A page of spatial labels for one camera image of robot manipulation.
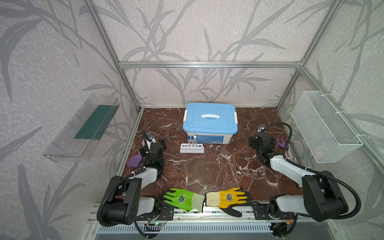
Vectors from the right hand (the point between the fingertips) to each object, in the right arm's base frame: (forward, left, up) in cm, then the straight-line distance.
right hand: (261, 133), depth 91 cm
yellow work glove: (-35, +25, -9) cm, 44 cm away
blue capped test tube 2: (-5, +44, -1) cm, 45 cm away
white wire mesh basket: (-17, -16, +22) cm, 32 cm away
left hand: (-3, +66, +1) cm, 66 cm away
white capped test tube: (-4, +41, +3) cm, 41 cm away
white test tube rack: (-6, +43, -8) cm, 44 cm away
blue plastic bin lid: (+7, +32, +6) cm, 33 cm away
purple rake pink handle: (-1, -17, -12) cm, 21 cm away
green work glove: (-35, +45, -10) cm, 58 cm away
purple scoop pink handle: (-13, +78, -11) cm, 80 cm away
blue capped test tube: (-5, +42, -1) cm, 43 cm away
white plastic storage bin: (-2, +30, -4) cm, 30 cm away
